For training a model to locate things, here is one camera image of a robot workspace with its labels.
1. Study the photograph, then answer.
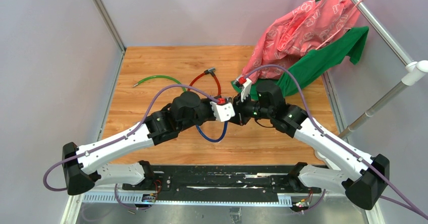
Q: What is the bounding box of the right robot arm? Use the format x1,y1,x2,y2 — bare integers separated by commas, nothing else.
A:
230,78,390,210

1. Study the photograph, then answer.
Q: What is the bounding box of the red cable lock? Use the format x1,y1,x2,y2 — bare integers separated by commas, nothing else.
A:
189,67,222,96

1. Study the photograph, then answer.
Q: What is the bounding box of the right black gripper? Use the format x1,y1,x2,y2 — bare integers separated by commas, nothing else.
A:
232,91,274,126

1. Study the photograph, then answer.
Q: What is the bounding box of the green cable lock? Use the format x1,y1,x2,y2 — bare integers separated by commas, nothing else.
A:
131,75,182,88

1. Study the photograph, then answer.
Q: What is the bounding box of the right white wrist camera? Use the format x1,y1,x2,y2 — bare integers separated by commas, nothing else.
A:
237,76,252,102

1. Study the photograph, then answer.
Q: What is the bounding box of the pink clothes hanger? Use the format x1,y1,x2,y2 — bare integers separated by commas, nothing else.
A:
316,0,364,50

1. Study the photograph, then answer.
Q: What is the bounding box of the blue cable lock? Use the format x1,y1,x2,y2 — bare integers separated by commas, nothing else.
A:
195,122,228,143

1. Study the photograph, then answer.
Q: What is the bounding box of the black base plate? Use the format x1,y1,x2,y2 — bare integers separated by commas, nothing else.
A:
120,165,322,203

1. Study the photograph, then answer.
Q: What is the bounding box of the green t-shirt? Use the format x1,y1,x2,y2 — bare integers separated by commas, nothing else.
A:
241,25,369,99

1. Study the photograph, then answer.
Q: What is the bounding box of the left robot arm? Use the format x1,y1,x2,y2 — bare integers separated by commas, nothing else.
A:
61,91,220,196

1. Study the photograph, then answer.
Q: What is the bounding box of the metal clothes rack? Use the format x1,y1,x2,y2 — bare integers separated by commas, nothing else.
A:
322,0,427,141

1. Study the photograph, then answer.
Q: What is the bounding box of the pink patterned garment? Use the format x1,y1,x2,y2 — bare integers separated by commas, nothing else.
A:
247,0,360,77

